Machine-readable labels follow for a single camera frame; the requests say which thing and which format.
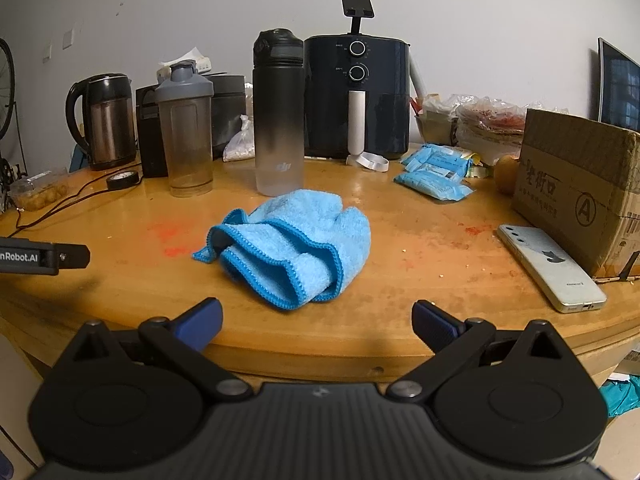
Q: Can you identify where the white paper roll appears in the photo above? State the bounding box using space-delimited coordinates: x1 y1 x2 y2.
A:
409 55 426 101

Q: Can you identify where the bag of white grains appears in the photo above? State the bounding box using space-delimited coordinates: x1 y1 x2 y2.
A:
222 115 256 163

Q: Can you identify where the dark blue air fryer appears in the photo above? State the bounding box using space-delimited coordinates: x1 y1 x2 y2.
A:
303 34 412 160

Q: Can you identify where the closed cardboard box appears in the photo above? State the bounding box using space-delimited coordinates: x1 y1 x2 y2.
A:
511 108 640 279

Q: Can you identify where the black phone stand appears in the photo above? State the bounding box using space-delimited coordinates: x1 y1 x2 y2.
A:
341 0 376 37

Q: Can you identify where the black tape roll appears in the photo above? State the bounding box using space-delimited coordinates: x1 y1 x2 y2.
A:
106 170 140 191

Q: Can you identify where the plastic bag of flatbread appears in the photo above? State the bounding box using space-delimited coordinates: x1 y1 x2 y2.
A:
452 94 528 153

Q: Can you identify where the clear tub of nuts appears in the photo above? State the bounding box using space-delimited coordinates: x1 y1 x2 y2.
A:
10 170 70 212

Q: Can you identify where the yellow snack packet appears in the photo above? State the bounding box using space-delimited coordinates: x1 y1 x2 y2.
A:
467 152 490 179

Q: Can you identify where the bicycle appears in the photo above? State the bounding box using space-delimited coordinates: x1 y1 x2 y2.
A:
0 37 28 213

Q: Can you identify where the grey lid shaker bottle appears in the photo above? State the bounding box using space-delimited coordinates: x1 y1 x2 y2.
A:
154 60 215 198

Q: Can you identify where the thin dark cable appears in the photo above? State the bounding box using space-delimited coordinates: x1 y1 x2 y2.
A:
10 162 143 238

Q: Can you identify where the white smartphone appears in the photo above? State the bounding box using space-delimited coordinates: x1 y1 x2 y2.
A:
496 224 608 314

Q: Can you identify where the clear plastic snack tub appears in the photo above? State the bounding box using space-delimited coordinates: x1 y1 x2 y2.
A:
415 92 458 146

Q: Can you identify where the blue wet wipe packet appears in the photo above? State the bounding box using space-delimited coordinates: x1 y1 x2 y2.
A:
393 169 475 203
400 143 473 177

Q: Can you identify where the blue microfiber cloth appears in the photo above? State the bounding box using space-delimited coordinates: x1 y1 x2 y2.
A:
192 189 372 311

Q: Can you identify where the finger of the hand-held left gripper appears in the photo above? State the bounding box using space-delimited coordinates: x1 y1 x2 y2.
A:
52 244 91 271

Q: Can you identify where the teal plastic bag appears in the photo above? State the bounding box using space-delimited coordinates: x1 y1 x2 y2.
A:
600 375 640 418

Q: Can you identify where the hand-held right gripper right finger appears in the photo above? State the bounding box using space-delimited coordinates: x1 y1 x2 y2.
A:
386 300 583 403

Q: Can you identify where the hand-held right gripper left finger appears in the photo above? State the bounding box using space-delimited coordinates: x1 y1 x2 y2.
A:
52 297 253 403

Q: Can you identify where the flat screen television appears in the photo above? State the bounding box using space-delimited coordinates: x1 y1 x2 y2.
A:
597 37 640 133

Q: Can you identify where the yellow round fruit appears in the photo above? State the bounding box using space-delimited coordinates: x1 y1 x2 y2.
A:
494 155 521 196

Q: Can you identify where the white tissue pack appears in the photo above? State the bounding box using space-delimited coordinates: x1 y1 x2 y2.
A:
156 46 213 83

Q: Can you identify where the black gradient water bottle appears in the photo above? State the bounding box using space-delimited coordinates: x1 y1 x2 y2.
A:
251 28 306 198

